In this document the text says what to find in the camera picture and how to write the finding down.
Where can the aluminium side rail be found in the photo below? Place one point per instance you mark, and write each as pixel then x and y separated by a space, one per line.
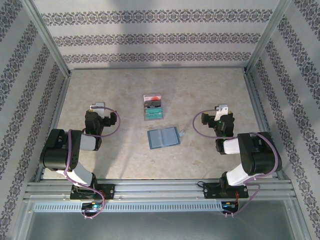
pixel 58 107
pixel 257 105

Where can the teal card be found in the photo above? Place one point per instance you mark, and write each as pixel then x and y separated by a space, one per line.
pixel 153 115

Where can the aluminium back rail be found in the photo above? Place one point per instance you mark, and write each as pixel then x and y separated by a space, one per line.
pixel 160 68

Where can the white card red circle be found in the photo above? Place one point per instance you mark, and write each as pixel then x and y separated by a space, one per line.
pixel 155 98

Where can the aluminium frame post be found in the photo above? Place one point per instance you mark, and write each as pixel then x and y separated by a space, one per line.
pixel 47 37
pixel 267 37

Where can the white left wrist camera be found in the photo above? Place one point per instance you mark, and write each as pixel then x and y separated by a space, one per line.
pixel 98 106

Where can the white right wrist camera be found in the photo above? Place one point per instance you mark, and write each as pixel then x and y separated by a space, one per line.
pixel 222 108

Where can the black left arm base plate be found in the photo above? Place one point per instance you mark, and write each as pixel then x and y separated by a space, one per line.
pixel 110 191

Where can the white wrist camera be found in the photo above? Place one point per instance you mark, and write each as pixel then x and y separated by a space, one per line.
pixel 222 108
pixel 98 106

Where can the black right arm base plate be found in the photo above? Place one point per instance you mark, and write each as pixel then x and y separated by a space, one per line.
pixel 211 191

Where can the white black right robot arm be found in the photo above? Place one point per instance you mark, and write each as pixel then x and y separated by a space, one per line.
pixel 260 155

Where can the blue card holder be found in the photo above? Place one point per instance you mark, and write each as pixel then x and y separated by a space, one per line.
pixel 162 138

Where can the aluminium mounting rail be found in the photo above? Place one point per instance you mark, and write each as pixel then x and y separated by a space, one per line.
pixel 160 190

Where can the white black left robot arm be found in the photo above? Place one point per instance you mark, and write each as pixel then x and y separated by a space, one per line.
pixel 57 150

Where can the clear acrylic card box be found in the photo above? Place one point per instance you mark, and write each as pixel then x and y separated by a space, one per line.
pixel 153 107

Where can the black card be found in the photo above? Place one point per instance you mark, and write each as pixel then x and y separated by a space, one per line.
pixel 151 104

